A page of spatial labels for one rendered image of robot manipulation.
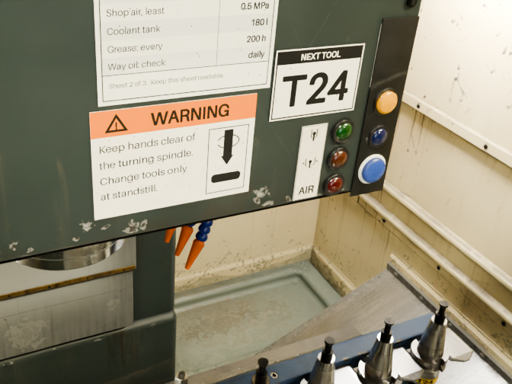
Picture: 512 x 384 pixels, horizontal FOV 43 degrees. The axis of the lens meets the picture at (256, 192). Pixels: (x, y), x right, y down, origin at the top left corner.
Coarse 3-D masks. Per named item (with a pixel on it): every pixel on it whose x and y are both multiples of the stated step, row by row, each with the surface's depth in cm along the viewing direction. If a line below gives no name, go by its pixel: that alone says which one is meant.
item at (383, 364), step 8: (376, 344) 101; (384, 344) 100; (392, 344) 100; (376, 352) 101; (384, 352) 100; (392, 352) 101; (368, 360) 103; (376, 360) 101; (384, 360) 101; (368, 368) 103; (376, 368) 102; (384, 368) 101; (376, 376) 102; (384, 376) 102
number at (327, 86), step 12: (312, 72) 61; (324, 72) 62; (336, 72) 62; (348, 72) 63; (312, 84) 62; (324, 84) 62; (336, 84) 63; (348, 84) 64; (312, 96) 63; (324, 96) 63; (336, 96) 64; (348, 96) 65; (312, 108) 63
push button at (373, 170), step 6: (366, 162) 70; (372, 162) 70; (378, 162) 70; (384, 162) 71; (366, 168) 70; (372, 168) 70; (378, 168) 71; (384, 168) 71; (366, 174) 70; (372, 174) 71; (378, 174) 71; (366, 180) 71; (372, 180) 71
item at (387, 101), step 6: (384, 96) 66; (390, 96) 66; (396, 96) 67; (378, 102) 66; (384, 102) 66; (390, 102) 67; (396, 102) 67; (378, 108) 67; (384, 108) 67; (390, 108) 67
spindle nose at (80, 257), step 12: (120, 240) 79; (60, 252) 74; (72, 252) 74; (84, 252) 75; (96, 252) 76; (108, 252) 78; (24, 264) 75; (36, 264) 75; (48, 264) 74; (60, 264) 75; (72, 264) 75; (84, 264) 76
